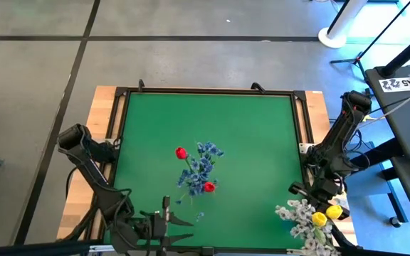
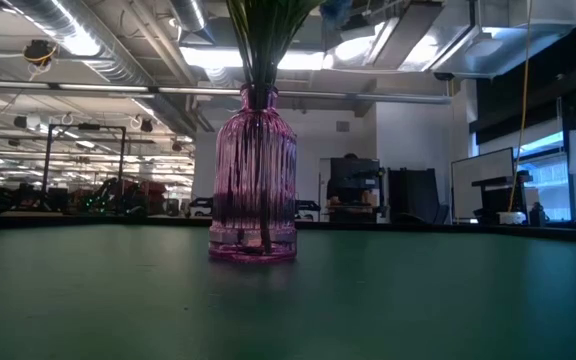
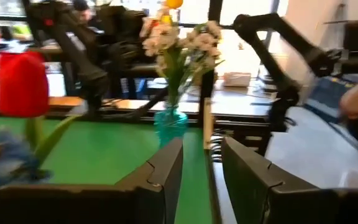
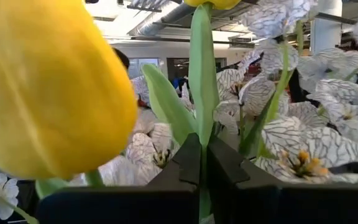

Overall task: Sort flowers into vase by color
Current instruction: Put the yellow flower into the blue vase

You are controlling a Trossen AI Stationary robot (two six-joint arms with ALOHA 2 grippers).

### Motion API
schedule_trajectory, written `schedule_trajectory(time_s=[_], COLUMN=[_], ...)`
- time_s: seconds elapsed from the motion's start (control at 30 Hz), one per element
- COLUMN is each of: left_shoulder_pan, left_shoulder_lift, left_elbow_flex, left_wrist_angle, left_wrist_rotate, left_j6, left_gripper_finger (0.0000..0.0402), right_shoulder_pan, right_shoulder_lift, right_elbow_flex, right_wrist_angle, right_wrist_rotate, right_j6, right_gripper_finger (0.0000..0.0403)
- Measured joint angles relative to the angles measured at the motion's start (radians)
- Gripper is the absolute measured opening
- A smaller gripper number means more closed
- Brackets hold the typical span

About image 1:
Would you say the black rig beam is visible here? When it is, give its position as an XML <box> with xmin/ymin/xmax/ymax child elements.
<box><xmin>0</xmin><ymin>238</ymin><xmax>106</xmax><ymax>256</ymax></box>

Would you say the white artificial flower bunch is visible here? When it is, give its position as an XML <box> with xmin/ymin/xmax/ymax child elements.
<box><xmin>275</xmin><ymin>198</ymin><xmax>316</xmax><ymax>228</ymax></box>
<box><xmin>290</xmin><ymin>223</ymin><xmax>338</xmax><ymax>256</ymax></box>

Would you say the blue artificial flower bunch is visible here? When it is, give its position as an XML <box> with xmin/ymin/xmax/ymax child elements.
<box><xmin>175</xmin><ymin>141</ymin><xmax>225</xmax><ymax>198</ymax></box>

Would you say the white printed tag sheet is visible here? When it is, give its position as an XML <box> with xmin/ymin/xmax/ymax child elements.
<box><xmin>378</xmin><ymin>76</ymin><xmax>410</xmax><ymax>94</ymax></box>

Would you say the black tripod stand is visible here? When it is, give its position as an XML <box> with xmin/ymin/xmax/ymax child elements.
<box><xmin>329</xmin><ymin>0</ymin><xmax>410</xmax><ymax>81</ymax></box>

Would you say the black diagonal pole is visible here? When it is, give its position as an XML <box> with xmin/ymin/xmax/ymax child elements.
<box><xmin>381</xmin><ymin>26</ymin><xmax>410</xmax><ymax>78</ymax></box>

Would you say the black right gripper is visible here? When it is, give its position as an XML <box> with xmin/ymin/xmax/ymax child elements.
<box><xmin>288</xmin><ymin>177</ymin><xmax>340</xmax><ymax>210</ymax></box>

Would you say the white pole with round base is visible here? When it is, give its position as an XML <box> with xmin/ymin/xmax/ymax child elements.
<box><xmin>317</xmin><ymin>0</ymin><xmax>369</xmax><ymax>50</ymax></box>

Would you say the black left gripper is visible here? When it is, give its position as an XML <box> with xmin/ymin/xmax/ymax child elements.
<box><xmin>137</xmin><ymin>195</ymin><xmax>194</xmax><ymax>250</ymax></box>

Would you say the yellow artificial tulip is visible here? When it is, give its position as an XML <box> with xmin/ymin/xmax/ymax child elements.
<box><xmin>311</xmin><ymin>211</ymin><xmax>329</xmax><ymax>228</ymax></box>
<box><xmin>325</xmin><ymin>204</ymin><xmax>344</xmax><ymax>220</ymax></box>

